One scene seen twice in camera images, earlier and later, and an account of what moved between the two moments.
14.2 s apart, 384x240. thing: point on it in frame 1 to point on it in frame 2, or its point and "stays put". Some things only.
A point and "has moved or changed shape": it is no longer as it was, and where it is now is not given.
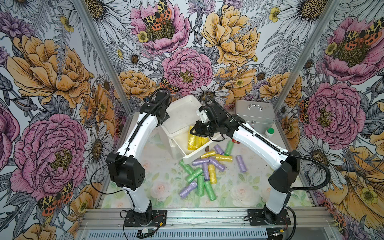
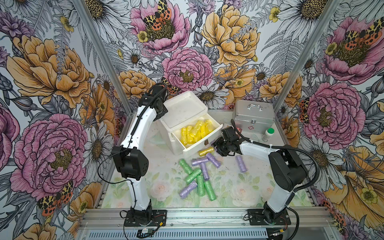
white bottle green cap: x=269 y=133 stays put
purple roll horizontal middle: x=197 y=162 stays put
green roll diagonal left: x=196 y=172 stays put
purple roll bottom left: x=192 y=186 stays put
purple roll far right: x=242 y=165 stays put
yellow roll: x=204 y=140 has moved or changed shape
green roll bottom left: x=200 y=185 stays put
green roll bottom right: x=209 y=190 stays put
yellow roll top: x=192 y=142 to x=183 y=135
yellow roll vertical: x=212 y=174 to x=197 y=136
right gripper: x=198 y=131 to x=217 y=143
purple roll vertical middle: x=205 y=169 stays put
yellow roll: x=197 y=142 to x=189 y=137
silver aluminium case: x=260 y=115 stays put
